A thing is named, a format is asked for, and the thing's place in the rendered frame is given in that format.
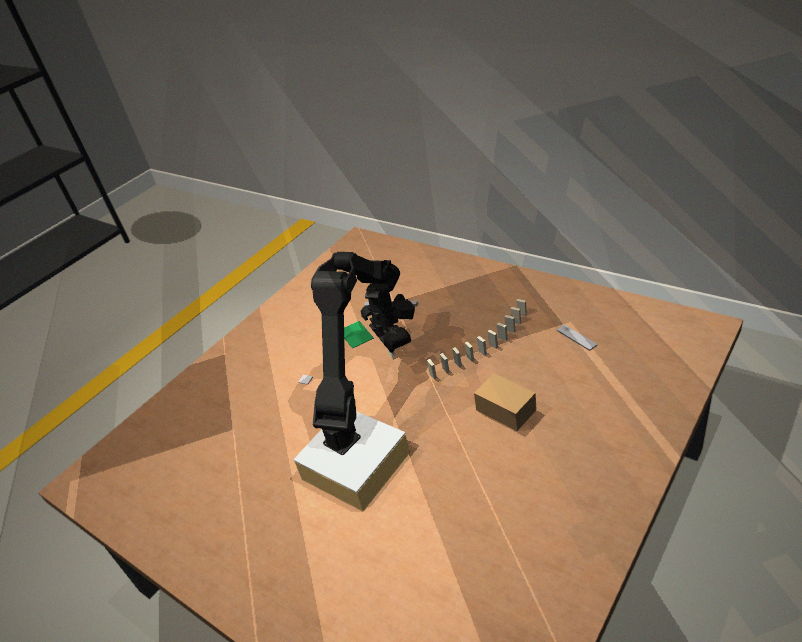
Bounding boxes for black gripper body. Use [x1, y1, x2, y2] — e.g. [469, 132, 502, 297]
[361, 302, 411, 350]

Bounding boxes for green flat square mat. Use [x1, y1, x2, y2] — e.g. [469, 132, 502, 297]
[344, 321, 374, 349]

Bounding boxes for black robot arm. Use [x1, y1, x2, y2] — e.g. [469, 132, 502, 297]
[311, 252, 415, 455]

